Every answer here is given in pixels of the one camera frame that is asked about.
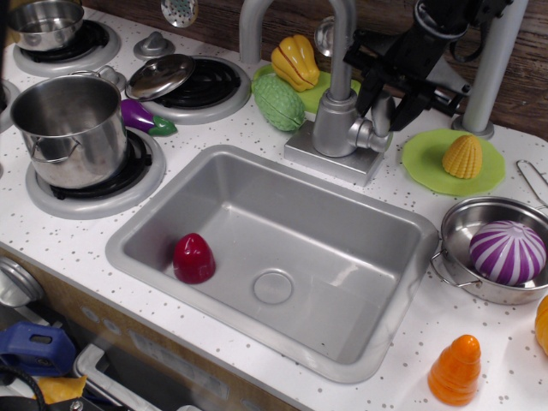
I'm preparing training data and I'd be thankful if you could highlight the silver faucet lever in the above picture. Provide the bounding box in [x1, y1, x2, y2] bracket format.
[371, 91, 396, 137]

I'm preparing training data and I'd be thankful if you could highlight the back left stove burner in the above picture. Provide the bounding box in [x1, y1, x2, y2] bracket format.
[13, 19, 121, 78]

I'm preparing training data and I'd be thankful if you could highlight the silver oven knob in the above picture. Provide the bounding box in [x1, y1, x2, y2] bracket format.
[1, 256, 45, 308]

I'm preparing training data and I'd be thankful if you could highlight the steel pot lid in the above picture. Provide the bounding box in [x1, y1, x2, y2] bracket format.
[125, 54, 196, 101]

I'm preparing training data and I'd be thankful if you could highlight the yellow toy bell pepper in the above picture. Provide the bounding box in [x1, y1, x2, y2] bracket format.
[271, 34, 319, 92]

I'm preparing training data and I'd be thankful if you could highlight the grey vertical post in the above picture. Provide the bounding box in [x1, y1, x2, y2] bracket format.
[451, 0, 528, 140]

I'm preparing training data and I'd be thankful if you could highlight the green plate behind faucet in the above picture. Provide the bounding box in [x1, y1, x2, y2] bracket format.
[251, 63, 363, 115]

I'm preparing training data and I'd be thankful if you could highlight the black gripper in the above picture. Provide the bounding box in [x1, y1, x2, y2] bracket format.
[344, 23, 471, 132]

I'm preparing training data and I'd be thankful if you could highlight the steel pan with handles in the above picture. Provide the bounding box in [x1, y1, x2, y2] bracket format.
[430, 196, 547, 305]

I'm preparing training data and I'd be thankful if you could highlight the stove burner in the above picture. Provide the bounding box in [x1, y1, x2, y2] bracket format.
[13, 19, 121, 78]
[142, 56, 251, 125]
[26, 128, 166, 220]

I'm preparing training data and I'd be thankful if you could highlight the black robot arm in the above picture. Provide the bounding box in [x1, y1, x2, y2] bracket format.
[344, 1, 511, 131]

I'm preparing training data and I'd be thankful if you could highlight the black cable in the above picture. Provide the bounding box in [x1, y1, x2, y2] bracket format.
[0, 363, 46, 411]

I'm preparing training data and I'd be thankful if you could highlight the hanging steel strainer spoon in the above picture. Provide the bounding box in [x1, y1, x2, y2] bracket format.
[160, 0, 199, 28]

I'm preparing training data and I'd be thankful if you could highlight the silver toy faucet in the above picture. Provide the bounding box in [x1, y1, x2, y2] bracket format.
[238, 0, 394, 188]

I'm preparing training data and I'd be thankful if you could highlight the hanging steel ladle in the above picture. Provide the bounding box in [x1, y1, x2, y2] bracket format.
[314, 16, 335, 57]

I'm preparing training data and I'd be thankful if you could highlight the large steel pot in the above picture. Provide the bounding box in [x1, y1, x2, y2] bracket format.
[10, 74, 128, 189]

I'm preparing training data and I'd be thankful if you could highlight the orange toy at edge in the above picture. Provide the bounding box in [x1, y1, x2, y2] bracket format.
[534, 295, 548, 355]

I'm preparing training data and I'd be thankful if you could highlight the wire utensil handle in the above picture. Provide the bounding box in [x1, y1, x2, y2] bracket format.
[515, 159, 547, 209]

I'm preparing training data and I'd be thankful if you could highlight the red toy pepper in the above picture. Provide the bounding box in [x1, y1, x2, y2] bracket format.
[172, 233, 216, 284]

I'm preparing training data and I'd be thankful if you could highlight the middle stove burner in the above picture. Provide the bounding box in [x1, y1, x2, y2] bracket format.
[142, 56, 251, 125]

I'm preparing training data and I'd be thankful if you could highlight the blue clamp tool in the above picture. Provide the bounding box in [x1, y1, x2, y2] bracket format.
[1, 322, 77, 377]

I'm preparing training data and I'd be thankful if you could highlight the purple toy eggplant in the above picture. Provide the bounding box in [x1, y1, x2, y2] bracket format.
[121, 99, 177, 137]

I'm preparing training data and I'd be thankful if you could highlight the green plate under corn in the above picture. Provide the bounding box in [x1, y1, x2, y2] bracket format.
[402, 129, 505, 197]

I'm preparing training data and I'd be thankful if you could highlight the orange toy carrot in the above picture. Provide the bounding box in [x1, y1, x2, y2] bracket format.
[427, 334, 481, 406]

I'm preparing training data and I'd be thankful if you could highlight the grey stove knob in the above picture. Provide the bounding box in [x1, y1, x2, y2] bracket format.
[133, 32, 176, 61]

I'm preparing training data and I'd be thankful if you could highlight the yellow toy corn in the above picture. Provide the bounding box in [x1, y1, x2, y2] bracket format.
[442, 134, 483, 180]

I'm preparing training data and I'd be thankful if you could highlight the silver toy sink basin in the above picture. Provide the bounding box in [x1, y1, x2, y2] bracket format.
[106, 146, 438, 384]

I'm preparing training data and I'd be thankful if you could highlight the small steel pot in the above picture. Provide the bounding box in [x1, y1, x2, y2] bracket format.
[8, 1, 85, 51]

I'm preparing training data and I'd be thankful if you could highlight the yellow cloth piece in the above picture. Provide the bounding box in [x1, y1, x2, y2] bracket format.
[37, 375, 87, 405]

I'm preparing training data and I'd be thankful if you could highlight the purple striped toy onion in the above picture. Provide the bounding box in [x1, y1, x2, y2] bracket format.
[468, 220, 547, 286]

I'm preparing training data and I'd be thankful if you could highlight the front left stove burner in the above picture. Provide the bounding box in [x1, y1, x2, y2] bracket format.
[26, 128, 166, 220]

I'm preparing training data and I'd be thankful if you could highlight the green toy bitter gourd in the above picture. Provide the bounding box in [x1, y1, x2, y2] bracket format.
[253, 75, 306, 132]

